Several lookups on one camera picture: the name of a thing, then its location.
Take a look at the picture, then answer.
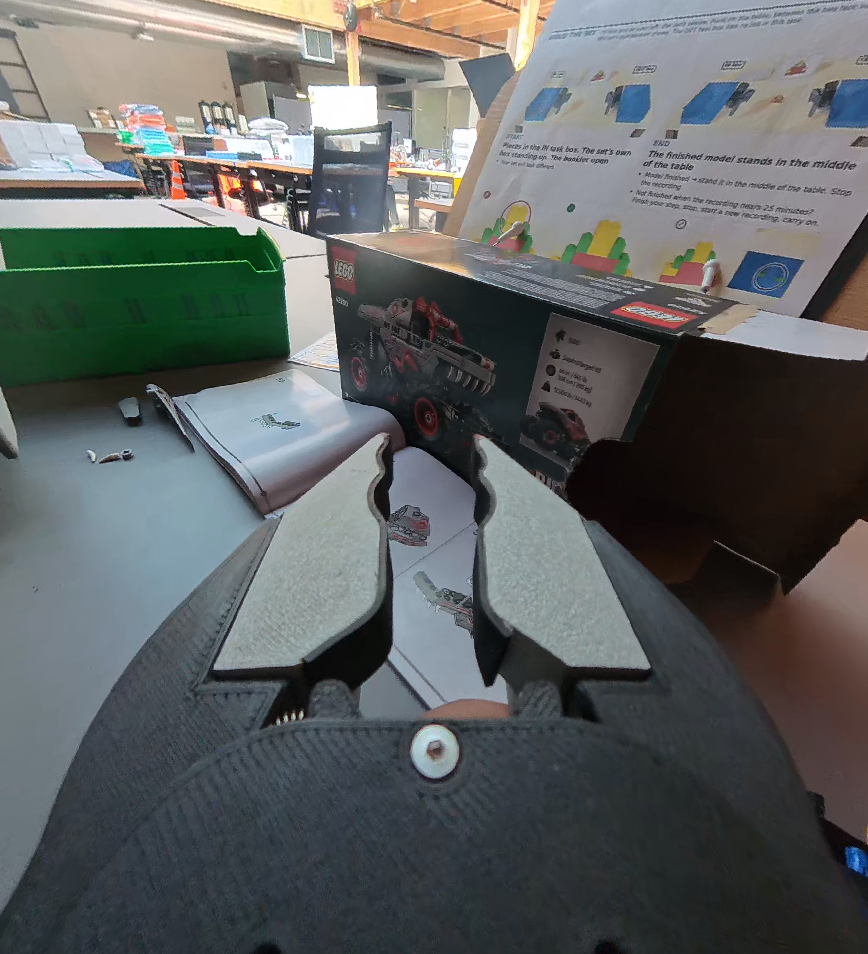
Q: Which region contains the stack of white boxes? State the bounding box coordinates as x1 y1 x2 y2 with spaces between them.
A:
0 119 104 174

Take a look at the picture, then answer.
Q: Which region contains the green plastic bin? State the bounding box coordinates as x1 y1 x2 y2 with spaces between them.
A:
0 226 291 389

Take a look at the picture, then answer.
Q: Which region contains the black lego set box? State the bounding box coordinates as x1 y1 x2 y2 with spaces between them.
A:
325 230 868 597

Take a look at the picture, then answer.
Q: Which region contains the long grey lego part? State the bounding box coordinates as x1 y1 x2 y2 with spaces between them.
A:
145 384 196 453

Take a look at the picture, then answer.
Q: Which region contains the black office chair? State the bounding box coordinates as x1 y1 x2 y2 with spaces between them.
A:
307 121 394 239

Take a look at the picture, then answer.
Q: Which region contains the open instruction booklet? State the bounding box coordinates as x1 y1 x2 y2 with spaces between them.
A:
173 369 513 709

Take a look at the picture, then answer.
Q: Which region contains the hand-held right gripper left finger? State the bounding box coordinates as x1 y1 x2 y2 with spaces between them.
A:
210 434 395 694

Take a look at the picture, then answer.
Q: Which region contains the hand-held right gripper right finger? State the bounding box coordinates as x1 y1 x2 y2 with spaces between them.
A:
471 434 652 713

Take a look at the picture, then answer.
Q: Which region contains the printed task instruction sheet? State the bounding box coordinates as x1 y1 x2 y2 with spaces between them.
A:
460 0 868 318

